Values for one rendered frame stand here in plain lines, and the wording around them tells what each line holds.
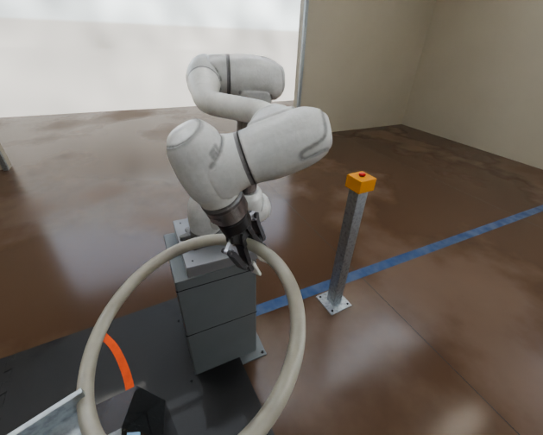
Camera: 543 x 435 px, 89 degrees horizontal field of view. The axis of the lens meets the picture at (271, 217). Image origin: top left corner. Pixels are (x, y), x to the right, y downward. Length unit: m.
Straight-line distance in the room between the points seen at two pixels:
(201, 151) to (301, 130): 0.17
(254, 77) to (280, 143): 0.54
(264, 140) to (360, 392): 1.73
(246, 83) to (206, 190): 0.56
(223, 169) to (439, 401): 1.93
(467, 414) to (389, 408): 0.43
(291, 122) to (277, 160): 0.06
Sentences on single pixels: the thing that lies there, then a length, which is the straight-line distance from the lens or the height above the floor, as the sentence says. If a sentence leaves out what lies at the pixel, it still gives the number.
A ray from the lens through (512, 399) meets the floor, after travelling 2.40.
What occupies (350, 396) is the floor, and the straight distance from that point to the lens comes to 1.97.
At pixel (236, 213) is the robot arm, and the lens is 0.56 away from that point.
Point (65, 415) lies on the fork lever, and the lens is 0.74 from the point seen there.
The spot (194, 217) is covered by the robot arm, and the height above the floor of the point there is 1.04.
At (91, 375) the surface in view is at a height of 1.15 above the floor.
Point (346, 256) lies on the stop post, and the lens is 1.97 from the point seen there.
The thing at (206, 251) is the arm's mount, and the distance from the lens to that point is 1.37.
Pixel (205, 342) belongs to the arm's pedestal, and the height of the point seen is 0.30.
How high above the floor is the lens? 1.74
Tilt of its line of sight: 33 degrees down
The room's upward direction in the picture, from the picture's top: 2 degrees clockwise
